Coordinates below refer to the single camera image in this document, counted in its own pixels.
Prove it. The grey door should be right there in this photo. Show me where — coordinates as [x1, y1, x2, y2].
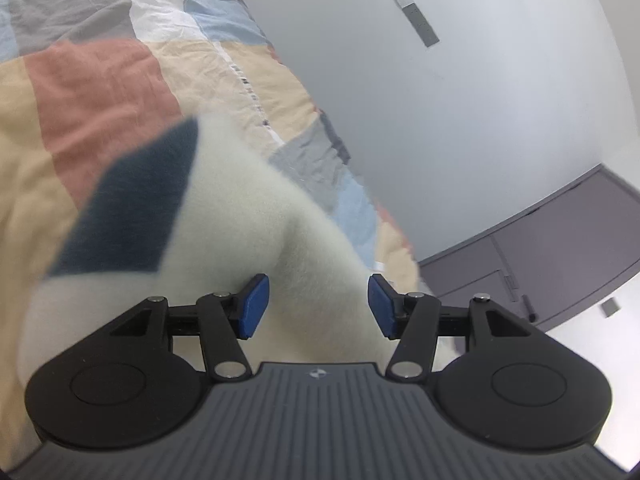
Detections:
[417, 164, 640, 333]

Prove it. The cream sweater with blue stripes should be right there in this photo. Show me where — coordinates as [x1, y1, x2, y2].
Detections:
[17, 112, 458, 456]

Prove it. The patchwork quilt bed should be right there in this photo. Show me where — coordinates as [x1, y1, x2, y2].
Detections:
[0, 0, 436, 476]

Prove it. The grey wall switch panel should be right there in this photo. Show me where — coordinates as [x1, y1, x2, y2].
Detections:
[392, 0, 441, 49]

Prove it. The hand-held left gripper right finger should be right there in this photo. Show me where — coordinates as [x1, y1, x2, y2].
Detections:
[367, 273, 543, 382]

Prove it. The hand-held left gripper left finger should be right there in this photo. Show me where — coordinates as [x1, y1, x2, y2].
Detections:
[97, 273, 271, 382]

